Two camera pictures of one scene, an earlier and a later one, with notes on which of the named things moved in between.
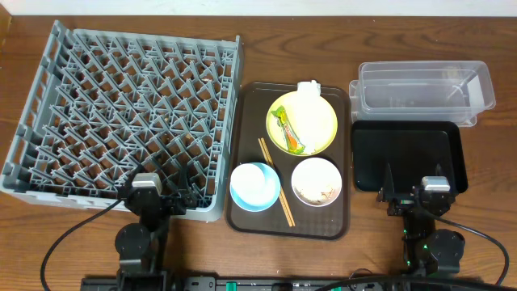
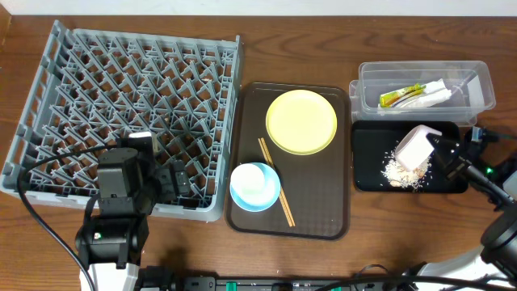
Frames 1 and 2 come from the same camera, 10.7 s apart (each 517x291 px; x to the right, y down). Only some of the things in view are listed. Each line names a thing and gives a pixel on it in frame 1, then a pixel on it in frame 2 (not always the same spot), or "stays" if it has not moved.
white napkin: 310,114 to 435,92
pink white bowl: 316,182 to 414,148
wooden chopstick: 281,188 stays
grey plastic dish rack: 110,104 stays
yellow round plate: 301,126 stays
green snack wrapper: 294,144 to 387,99
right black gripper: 402,202 to 456,149
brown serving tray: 250,103 stays
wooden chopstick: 280,196 stays
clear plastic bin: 422,91 stays
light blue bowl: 255,187 stays
